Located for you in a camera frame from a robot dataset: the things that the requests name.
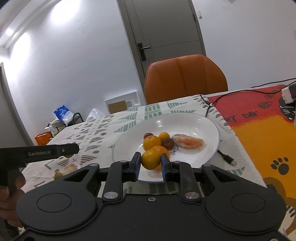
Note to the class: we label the black metal rack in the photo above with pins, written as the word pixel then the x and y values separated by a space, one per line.
pixel 57 125

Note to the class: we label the grey door with handle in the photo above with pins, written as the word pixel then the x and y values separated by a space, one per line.
pixel 159 30

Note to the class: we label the orange paper bag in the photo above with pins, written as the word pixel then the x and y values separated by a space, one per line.
pixel 43 139

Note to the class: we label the red apple front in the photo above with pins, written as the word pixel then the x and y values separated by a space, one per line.
pixel 147 135

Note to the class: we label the patterned white tablecloth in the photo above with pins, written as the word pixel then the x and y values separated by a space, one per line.
pixel 97 138

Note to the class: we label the red orange cartoon mat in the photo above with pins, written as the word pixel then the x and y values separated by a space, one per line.
pixel 265 126

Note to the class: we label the large orange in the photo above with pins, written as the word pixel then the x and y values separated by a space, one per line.
pixel 151 159
pixel 161 150

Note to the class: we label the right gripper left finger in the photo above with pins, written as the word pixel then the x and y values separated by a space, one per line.
pixel 117 174

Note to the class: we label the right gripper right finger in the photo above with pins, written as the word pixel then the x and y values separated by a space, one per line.
pixel 182 174

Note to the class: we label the white ceramic plate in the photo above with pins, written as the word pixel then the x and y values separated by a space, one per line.
pixel 190 124

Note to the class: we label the blue white plastic bag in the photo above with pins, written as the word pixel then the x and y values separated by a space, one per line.
pixel 64 114

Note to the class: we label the white charger adapter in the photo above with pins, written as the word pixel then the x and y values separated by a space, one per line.
pixel 289 93

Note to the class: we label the clear plastic bag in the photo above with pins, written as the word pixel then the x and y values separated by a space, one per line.
pixel 94 114

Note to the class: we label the small peeled pomelo piece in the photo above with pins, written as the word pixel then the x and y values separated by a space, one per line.
pixel 188 142

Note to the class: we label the person's left hand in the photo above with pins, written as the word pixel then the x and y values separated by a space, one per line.
pixel 9 201

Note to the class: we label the white wall switch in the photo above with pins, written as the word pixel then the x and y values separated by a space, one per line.
pixel 199 15

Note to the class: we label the orange leather chair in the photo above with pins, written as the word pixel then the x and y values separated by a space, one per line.
pixel 183 76

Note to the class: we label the large peeled pomelo half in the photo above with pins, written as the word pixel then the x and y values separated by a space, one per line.
pixel 69 168

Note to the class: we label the white foam packaging frame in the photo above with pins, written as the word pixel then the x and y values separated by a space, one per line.
pixel 122 102

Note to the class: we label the dark red apple back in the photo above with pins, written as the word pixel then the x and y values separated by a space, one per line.
pixel 168 143

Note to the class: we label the small tangerine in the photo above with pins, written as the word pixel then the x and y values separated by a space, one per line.
pixel 151 141
pixel 163 136

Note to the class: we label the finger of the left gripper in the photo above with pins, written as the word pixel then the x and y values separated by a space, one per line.
pixel 67 149

